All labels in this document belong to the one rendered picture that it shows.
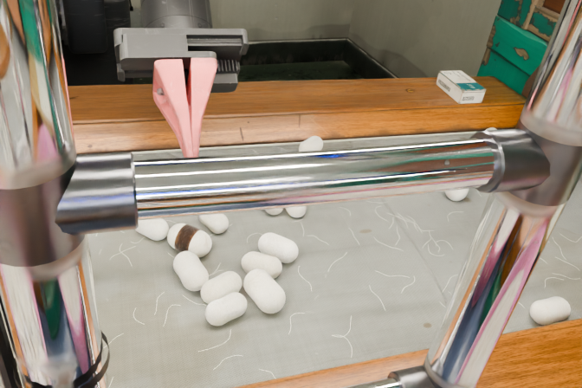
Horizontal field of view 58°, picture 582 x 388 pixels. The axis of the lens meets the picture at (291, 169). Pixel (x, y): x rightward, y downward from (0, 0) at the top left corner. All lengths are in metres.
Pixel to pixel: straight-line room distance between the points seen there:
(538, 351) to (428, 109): 0.36
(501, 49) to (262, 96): 0.37
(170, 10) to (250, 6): 2.20
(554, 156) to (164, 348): 0.28
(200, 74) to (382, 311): 0.23
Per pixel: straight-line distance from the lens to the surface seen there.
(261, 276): 0.39
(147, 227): 0.44
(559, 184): 0.18
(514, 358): 0.39
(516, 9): 0.82
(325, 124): 0.61
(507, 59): 0.83
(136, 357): 0.38
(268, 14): 2.67
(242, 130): 0.58
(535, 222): 0.19
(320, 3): 2.77
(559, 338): 0.42
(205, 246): 0.42
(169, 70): 0.41
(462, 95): 0.71
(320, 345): 0.39
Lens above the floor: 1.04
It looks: 33 degrees down
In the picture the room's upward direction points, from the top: 7 degrees clockwise
